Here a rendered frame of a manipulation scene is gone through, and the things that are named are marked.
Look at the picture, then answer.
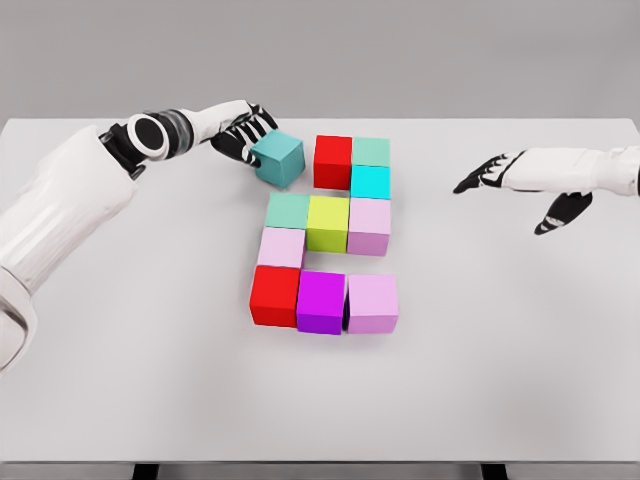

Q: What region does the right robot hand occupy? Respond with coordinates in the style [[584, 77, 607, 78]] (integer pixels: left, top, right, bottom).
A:
[[452, 148, 594, 236]]

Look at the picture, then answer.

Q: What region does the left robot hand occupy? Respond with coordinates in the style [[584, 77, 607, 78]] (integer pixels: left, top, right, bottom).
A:
[[209, 99, 279, 169]]

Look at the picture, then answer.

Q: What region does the teal cube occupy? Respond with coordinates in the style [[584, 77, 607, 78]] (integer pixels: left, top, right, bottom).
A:
[[250, 130, 306, 192]]

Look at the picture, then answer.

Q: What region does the mint green cube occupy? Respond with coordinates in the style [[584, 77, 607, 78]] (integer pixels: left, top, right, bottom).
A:
[[351, 136, 392, 169], [264, 192, 311, 230]]

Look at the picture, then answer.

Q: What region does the red cube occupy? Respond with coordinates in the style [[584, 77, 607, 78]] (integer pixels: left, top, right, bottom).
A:
[[313, 134, 354, 192], [249, 264, 302, 330]]

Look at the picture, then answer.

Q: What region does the pale pink cube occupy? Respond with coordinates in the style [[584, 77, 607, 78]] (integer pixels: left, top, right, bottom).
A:
[[256, 226, 307, 270], [344, 273, 400, 336], [346, 197, 392, 258]]

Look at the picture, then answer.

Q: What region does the yellow-green cube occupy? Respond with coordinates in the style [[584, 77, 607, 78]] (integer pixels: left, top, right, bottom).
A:
[[305, 195, 351, 254]]

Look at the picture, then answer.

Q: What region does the cyan cube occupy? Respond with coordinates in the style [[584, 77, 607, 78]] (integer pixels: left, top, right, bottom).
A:
[[349, 164, 392, 201]]

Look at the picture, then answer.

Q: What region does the magenta purple cube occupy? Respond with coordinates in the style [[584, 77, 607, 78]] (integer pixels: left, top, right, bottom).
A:
[[295, 270, 347, 336]]

